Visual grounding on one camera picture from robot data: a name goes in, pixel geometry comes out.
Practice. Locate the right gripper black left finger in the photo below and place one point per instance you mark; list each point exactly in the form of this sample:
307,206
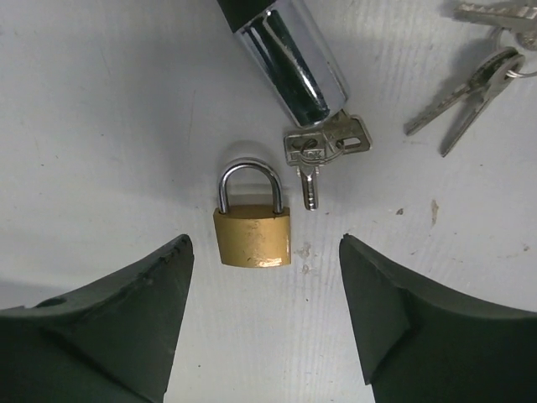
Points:
113,340

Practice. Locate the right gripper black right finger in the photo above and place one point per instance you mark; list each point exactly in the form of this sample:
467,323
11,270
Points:
421,341

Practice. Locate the small brass padlock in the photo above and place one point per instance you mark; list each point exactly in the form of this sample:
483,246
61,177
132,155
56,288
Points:
252,236

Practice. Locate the cable lock keys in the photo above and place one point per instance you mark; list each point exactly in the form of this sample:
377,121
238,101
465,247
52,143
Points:
309,149

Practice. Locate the red cable lock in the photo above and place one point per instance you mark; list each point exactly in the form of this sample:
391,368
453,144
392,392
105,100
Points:
286,43

